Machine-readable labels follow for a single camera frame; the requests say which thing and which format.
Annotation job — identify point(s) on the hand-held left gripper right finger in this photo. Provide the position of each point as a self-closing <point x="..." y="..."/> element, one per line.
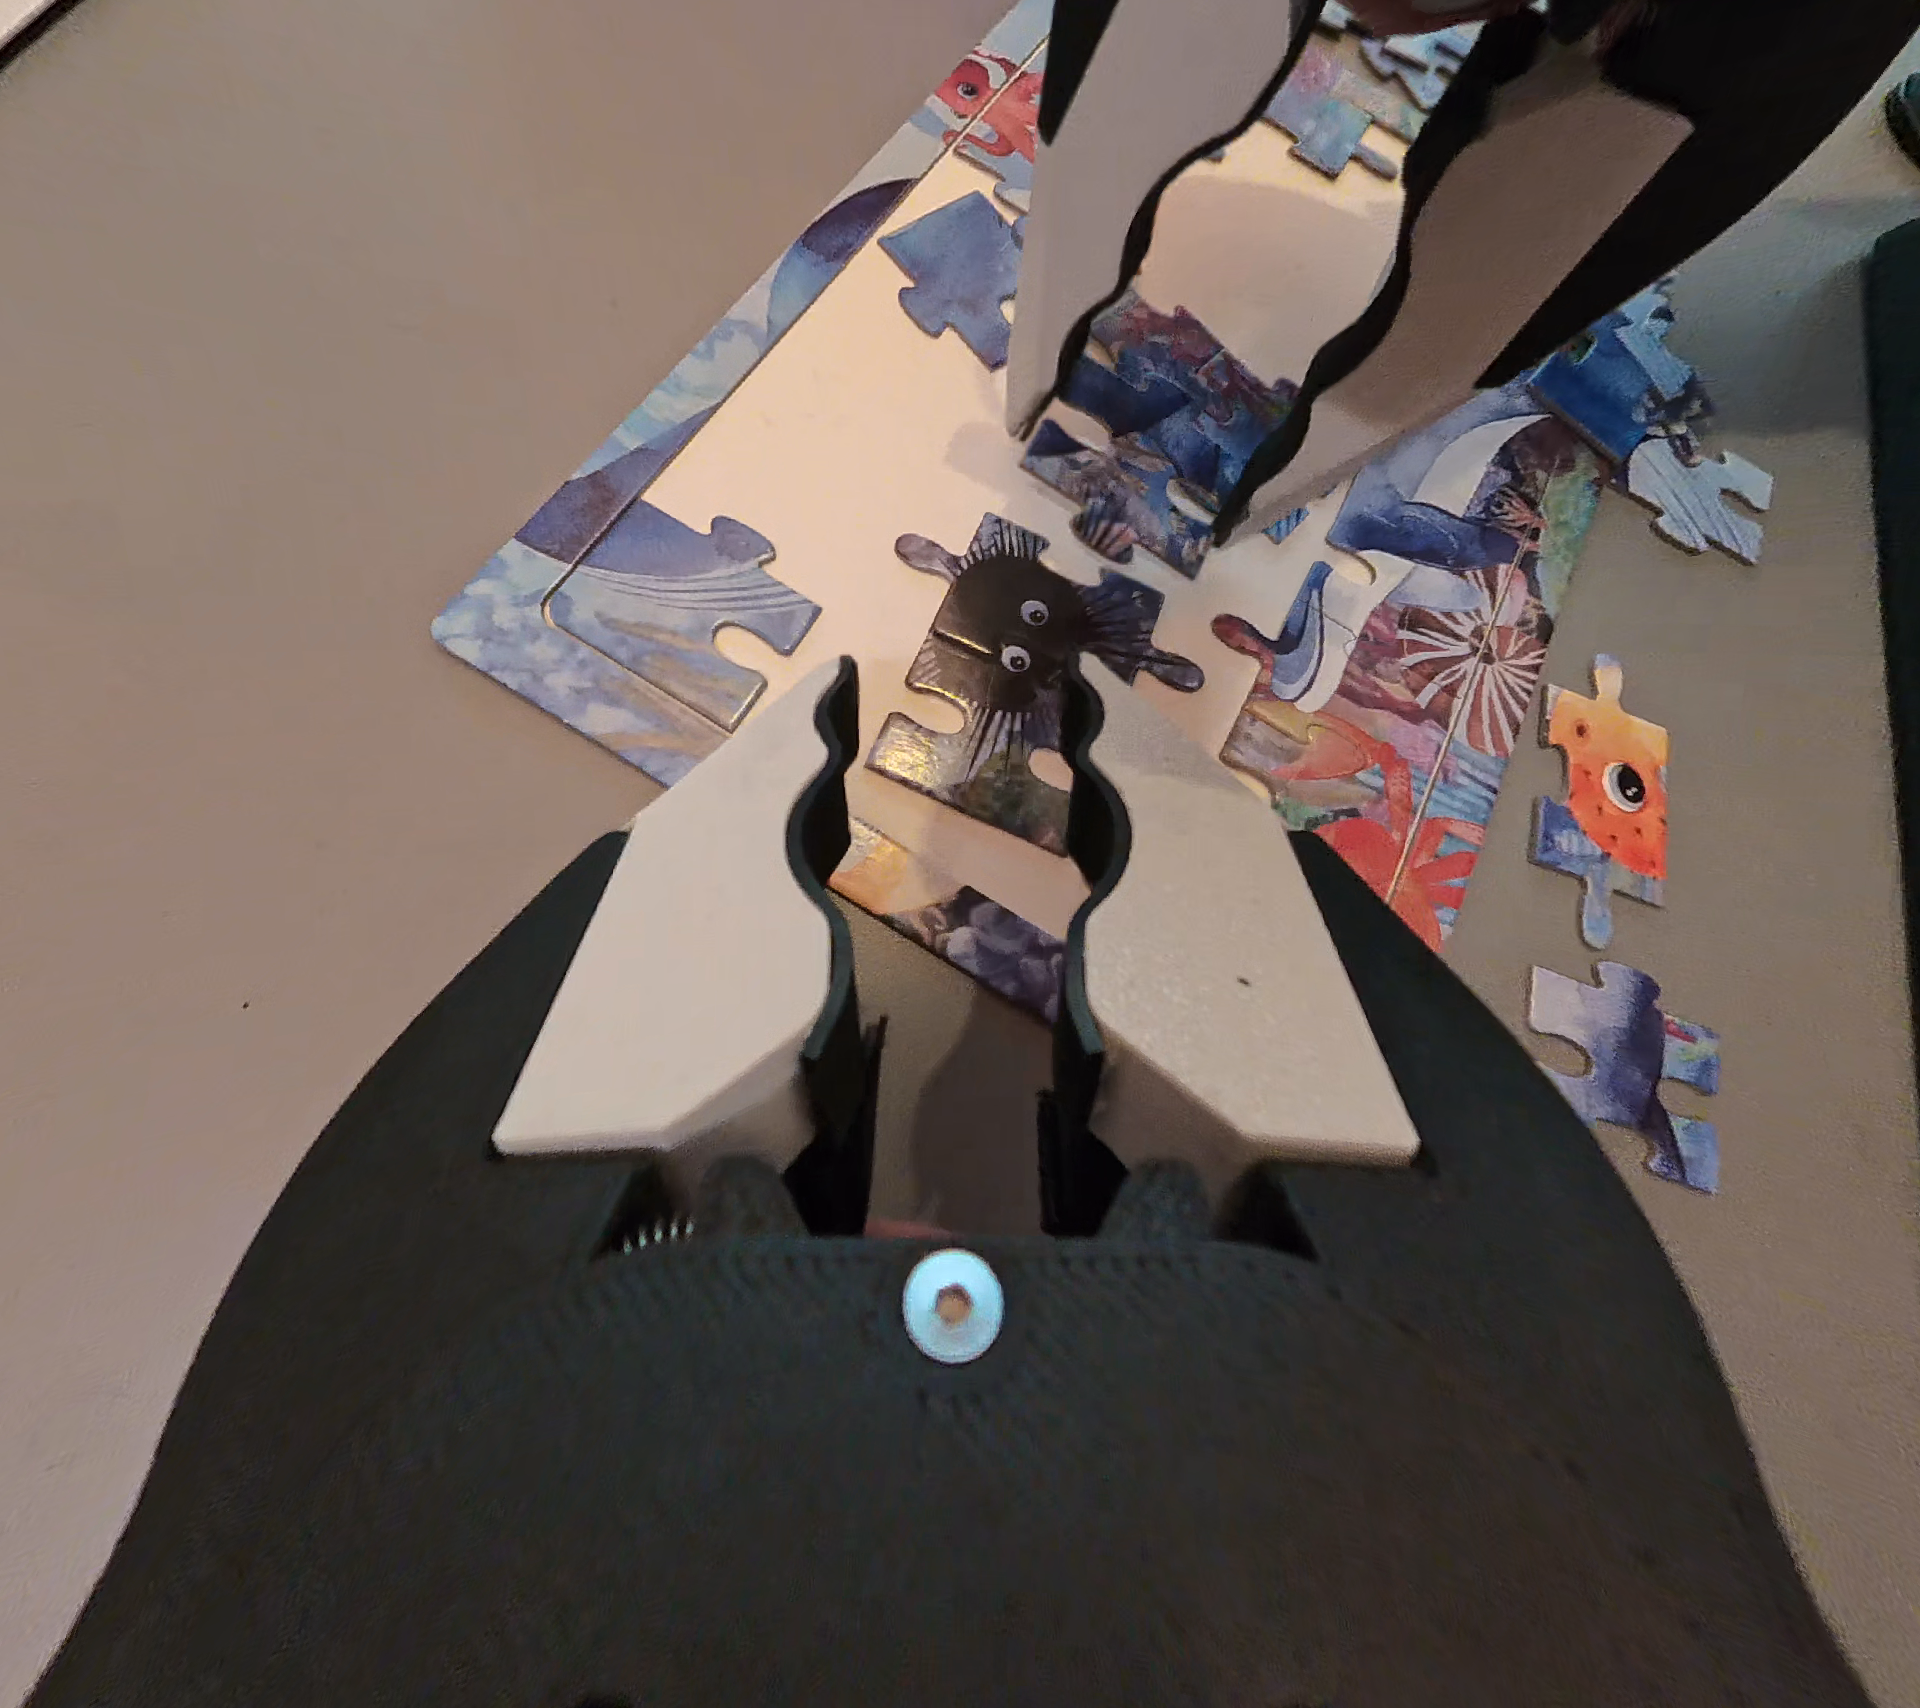
<point x="1244" y="1003"/>

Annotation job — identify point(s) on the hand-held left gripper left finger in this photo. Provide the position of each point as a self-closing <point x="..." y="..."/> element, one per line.
<point x="674" y="989"/>

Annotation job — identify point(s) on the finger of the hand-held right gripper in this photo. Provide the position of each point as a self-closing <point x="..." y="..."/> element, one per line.
<point x="1170" y="42"/>
<point x="1531" y="223"/>

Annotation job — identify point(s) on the small blue puzzle piece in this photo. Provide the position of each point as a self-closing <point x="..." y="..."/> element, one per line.
<point x="1612" y="380"/>

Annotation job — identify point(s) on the solid blue whale puzzle piece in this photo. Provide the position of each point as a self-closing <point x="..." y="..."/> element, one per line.
<point x="952" y="268"/>

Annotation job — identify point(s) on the purple coral puzzle piece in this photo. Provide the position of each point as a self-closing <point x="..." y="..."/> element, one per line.
<point x="1155" y="419"/>

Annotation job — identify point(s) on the black sea urchin puzzle pieces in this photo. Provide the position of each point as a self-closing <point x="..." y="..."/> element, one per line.
<point x="1021" y="642"/>

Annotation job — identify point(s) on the ocean jigsaw puzzle board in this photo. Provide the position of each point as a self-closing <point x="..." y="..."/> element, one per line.
<point x="840" y="448"/>

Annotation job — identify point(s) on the white blue striped puzzle piece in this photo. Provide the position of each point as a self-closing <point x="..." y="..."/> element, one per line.
<point x="1702" y="500"/>

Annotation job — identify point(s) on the blue purple puzzle piece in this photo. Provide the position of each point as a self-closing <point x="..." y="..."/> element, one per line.
<point x="1628" y="1063"/>

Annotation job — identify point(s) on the orange fish puzzle piece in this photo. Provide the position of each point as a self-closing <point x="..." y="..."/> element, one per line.
<point x="1612" y="779"/>

